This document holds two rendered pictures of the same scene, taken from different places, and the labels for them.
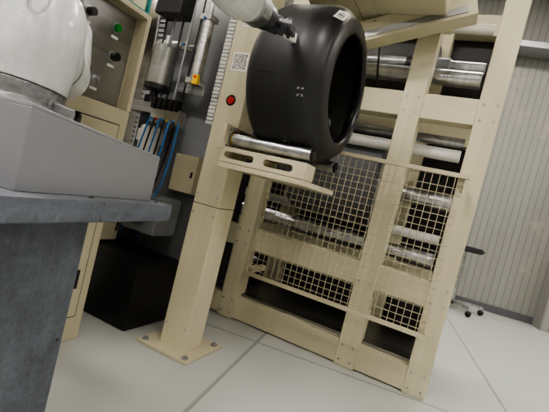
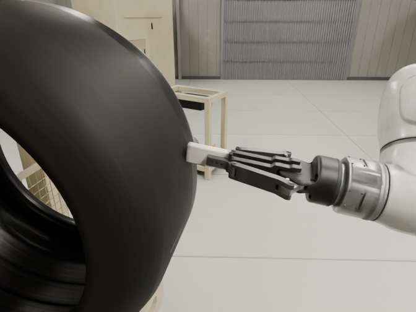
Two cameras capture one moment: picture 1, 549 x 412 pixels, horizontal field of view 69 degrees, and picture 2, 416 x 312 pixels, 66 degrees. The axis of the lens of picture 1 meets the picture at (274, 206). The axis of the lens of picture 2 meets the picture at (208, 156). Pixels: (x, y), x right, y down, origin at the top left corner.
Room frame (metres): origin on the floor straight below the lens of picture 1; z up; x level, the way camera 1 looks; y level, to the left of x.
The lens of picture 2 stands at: (1.40, 0.54, 1.44)
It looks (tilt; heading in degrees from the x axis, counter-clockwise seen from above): 24 degrees down; 256
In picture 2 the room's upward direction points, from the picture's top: straight up
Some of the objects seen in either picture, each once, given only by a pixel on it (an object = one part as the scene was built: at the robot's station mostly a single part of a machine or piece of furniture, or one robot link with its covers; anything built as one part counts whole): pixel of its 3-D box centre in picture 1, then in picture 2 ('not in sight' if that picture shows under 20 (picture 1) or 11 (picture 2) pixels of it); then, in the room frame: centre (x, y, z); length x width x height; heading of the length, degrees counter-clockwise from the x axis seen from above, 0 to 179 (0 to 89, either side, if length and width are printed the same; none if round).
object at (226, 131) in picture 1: (247, 145); not in sight; (1.68, 0.17, 0.90); 0.40 x 0.03 x 0.10; 155
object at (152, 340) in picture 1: (180, 342); not in sight; (1.70, 0.25, 0.01); 0.27 x 0.27 x 0.02; 65
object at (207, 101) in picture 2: not in sight; (192, 130); (0.84, -2.44, 0.40); 0.60 x 0.35 x 0.80; 135
